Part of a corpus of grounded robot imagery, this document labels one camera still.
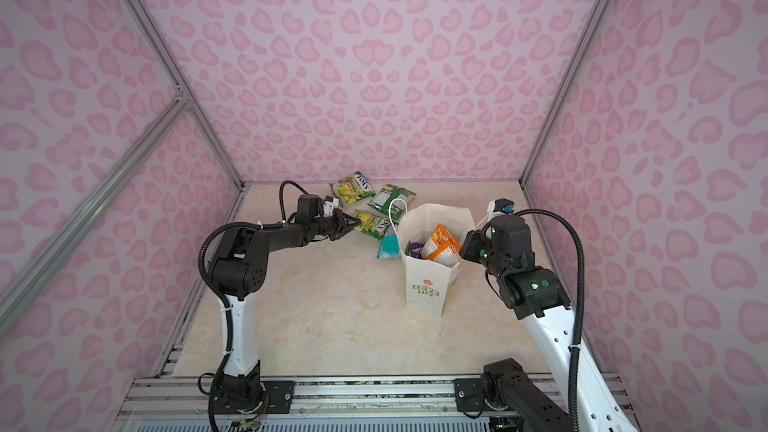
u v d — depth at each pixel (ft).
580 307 1.46
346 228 3.12
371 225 3.30
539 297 1.49
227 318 1.95
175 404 2.42
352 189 3.75
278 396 2.40
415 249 2.87
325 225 2.99
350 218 3.27
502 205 1.99
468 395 2.37
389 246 3.22
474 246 2.03
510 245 1.61
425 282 2.50
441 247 2.66
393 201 3.60
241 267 1.93
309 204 2.82
